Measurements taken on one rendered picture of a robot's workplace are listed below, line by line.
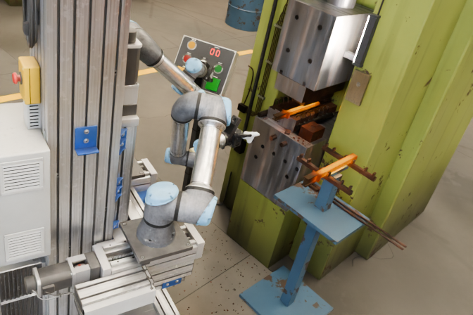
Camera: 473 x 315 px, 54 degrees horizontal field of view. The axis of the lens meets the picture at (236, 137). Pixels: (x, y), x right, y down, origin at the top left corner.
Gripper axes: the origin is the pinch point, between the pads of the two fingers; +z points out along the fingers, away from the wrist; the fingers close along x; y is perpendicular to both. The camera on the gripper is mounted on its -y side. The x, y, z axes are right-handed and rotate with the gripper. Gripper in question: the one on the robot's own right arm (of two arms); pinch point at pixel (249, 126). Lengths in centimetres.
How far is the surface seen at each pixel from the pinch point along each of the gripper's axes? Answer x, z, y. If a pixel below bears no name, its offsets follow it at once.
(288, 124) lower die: 3.6, 30.7, 5.0
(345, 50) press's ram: 13, 50, -40
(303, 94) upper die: 7.3, 30.6, -15.3
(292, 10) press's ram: -13, 31, -54
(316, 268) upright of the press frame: 44, 45, 92
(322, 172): 47.0, -0.7, -0.8
